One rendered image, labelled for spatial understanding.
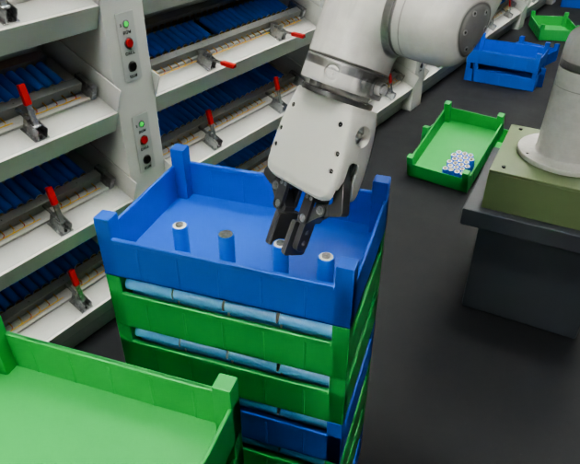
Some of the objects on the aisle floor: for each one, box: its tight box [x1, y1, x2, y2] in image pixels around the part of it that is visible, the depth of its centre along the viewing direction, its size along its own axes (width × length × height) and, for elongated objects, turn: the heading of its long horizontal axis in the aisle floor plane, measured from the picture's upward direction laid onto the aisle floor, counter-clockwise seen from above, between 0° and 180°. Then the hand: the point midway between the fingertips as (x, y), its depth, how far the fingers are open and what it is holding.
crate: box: [407, 100, 505, 193], centre depth 187 cm, size 30×20×8 cm
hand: (289, 232), depth 63 cm, fingers closed, pressing on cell
